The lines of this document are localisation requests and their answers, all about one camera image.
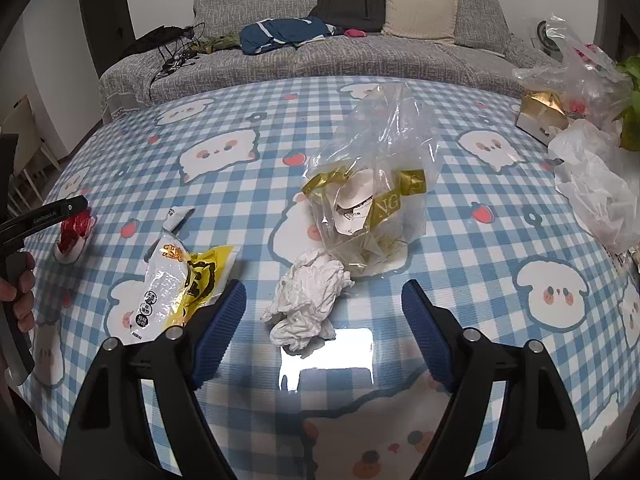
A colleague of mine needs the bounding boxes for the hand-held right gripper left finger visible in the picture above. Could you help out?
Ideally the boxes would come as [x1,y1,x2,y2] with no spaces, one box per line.
[59,279,248,480]

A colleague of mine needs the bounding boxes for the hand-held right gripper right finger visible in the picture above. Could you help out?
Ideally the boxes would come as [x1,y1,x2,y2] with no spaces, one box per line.
[401,279,583,480]

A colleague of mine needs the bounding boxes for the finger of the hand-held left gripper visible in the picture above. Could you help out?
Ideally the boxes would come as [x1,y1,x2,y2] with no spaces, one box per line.
[0,196,91,247]

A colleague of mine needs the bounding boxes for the red and white wrapper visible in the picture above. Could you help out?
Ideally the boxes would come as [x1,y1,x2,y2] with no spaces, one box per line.
[54,205,97,263]

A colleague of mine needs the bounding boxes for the white tissue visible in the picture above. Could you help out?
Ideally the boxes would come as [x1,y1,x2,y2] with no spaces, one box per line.
[261,249,356,358]

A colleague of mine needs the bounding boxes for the person's left hand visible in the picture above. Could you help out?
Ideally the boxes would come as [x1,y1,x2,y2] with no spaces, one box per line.
[0,252,37,334]

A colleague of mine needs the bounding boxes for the yellow snack wrapper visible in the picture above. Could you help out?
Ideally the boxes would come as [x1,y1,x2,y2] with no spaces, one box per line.
[105,232,237,346]

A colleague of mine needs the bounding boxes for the beige chair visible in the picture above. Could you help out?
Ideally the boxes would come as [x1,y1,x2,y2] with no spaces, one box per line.
[0,94,58,211]

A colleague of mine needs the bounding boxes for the small white torn wrapper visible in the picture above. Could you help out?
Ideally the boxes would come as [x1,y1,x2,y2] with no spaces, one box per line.
[162,205,197,235]

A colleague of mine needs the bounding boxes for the blue checked printed tablecloth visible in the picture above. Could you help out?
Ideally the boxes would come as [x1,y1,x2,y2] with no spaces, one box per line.
[22,76,640,480]

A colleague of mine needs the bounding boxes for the clear bag with gold ribbon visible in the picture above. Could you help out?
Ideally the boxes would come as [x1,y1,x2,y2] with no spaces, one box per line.
[300,82,442,278]

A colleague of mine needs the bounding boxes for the black cloth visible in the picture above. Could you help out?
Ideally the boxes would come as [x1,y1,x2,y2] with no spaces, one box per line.
[120,25,193,61]

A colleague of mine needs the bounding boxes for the dark door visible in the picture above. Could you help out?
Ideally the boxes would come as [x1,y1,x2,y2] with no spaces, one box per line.
[85,0,137,81]

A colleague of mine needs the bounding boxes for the white plastic bag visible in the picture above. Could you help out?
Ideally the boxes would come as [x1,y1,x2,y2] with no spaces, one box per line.
[547,119,640,256]

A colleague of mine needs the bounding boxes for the green cloth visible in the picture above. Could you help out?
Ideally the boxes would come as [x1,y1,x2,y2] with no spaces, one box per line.
[192,32,243,53]

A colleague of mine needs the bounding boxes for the gold tissue box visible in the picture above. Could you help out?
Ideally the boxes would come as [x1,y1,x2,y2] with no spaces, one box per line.
[515,89,571,141]

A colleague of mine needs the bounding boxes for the grey sofa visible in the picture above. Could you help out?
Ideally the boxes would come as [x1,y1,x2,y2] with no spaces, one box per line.
[97,0,561,123]

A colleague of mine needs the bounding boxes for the blue jacket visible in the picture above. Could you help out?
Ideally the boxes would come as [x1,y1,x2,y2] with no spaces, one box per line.
[240,17,333,56]

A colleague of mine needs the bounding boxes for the green potted plant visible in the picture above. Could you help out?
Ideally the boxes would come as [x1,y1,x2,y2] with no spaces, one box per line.
[612,55,640,151]

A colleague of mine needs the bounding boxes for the clear crumpled plastic bag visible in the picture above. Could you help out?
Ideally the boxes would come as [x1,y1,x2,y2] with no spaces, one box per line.
[512,14,633,126]

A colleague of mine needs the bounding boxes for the white fan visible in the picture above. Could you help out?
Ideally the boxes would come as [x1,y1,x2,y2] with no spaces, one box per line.
[525,17,563,56]

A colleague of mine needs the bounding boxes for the beige pillow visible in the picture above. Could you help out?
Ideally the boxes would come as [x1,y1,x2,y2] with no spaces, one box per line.
[381,0,460,45]

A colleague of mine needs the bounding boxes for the black backpack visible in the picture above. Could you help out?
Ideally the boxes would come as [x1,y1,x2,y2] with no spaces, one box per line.
[309,0,387,33]

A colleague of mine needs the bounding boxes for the black cables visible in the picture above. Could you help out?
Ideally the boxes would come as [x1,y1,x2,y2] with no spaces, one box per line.
[150,22,207,86]

